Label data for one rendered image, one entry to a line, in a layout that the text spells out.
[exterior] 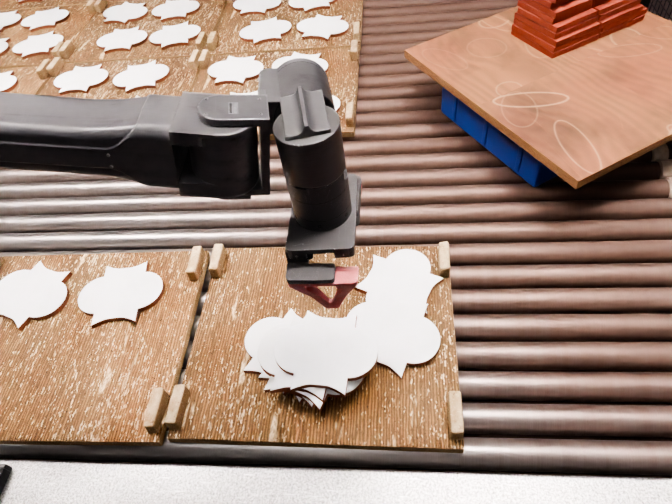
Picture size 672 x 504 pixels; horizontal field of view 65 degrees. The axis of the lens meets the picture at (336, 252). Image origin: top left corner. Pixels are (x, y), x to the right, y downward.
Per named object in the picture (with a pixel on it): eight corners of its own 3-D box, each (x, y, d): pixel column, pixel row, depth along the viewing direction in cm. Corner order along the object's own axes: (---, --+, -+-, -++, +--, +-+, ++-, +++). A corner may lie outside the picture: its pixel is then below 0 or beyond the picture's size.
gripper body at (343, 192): (359, 186, 56) (352, 130, 51) (355, 261, 50) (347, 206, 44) (299, 189, 57) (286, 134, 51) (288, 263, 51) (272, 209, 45)
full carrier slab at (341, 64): (354, 137, 115) (353, 120, 112) (174, 144, 120) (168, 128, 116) (359, 52, 137) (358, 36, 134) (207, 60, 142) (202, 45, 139)
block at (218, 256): (220, 278, 91) (216, 268, 89) (210, 278, 92) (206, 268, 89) (227, 251, 95) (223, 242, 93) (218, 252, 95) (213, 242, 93)
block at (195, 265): (199, 281, 91) (194, 272, 89) (189, 282, 92) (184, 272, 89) (206, 254, 95) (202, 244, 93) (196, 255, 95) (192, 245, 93)
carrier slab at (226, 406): (463, 453, 70) (464, 449, 69) (170, 442, 75) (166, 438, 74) (447, 251, 92) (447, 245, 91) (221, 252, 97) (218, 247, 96)
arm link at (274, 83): (207, 202, 47) (196, 120, 40) (209, 125, 54) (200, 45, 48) (340, 197, 49) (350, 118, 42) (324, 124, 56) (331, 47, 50)
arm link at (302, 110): (272, 140, 41) (343, 127, 41) (267, 92, 46) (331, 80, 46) (288, 202, 47) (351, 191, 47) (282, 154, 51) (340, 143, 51)
